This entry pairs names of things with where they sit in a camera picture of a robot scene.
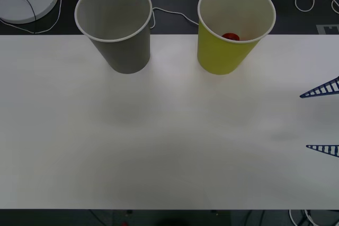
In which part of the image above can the white power strip cable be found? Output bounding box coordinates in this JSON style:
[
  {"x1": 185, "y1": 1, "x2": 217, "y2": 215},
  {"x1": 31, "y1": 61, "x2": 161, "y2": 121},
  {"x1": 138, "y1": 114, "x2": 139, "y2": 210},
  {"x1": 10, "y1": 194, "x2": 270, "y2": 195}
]
[{"x1": 68, "y1": 0, "x2": 200, "y2": 30}]

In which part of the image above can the thin white cable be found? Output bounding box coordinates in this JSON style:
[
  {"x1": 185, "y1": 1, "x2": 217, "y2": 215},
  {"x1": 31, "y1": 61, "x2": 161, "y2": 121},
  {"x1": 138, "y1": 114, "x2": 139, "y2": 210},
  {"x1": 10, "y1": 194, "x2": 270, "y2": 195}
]
[{"x1": 0, "y1": 0, "x2": 64, "y2": 35}]

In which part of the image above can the grey plastic bin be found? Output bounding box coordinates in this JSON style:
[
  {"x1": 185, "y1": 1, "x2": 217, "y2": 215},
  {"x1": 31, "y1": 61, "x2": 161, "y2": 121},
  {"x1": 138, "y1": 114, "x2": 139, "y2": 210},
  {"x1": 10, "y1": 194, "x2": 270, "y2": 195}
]
[{"x1": 74, "y1": 0, "x2": 154, "y2": 75}]

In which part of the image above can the orange drink can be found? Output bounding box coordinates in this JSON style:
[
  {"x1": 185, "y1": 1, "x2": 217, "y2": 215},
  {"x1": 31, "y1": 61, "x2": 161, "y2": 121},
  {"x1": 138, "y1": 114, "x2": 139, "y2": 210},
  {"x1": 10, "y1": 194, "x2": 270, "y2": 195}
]
[{"x1": 221, "y1": 32, "x2": 240, "y2": 42}]

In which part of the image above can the yellow-green plastic bin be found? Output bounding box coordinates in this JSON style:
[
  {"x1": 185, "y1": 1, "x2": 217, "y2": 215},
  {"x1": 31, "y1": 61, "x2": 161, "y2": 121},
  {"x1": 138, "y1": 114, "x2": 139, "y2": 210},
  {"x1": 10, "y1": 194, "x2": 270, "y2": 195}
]
[{"x1": 197, "y1": 0, "x2": 277, "y2": 76}]

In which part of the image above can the grey floor marker plate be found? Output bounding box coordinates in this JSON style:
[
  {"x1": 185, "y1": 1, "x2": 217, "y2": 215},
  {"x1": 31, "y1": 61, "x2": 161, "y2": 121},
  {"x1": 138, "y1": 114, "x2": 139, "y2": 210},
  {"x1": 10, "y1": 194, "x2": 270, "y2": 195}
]
[{"x1": 316, "y1": 24, "x2": 339, "y2": 35}]

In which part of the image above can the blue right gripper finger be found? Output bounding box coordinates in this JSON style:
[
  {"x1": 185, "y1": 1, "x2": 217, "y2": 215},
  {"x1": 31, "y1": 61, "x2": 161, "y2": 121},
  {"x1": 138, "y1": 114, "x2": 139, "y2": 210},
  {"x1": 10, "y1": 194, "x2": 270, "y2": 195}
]
[
  {"x1": 306, "y1": 144, "x2": 339, "y2": 158},
  {"x1": 299, "y1": 76, "x2": 339, "y2": 99}
]

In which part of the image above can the white coiled cable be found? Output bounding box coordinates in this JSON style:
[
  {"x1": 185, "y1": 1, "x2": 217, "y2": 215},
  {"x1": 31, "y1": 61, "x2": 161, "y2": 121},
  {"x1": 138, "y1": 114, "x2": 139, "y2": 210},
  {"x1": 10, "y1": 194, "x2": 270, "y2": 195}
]
[{"x1": 288, "y1": 209, "x2": 339, "y2": 226}]

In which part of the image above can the thin black cable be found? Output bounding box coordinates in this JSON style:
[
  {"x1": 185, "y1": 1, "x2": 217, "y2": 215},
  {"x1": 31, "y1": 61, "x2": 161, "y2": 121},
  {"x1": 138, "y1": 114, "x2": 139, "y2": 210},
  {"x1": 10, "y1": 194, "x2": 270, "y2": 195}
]
[{"x1": 5, "y1": 0, "x2": 37, "y2": 35}]

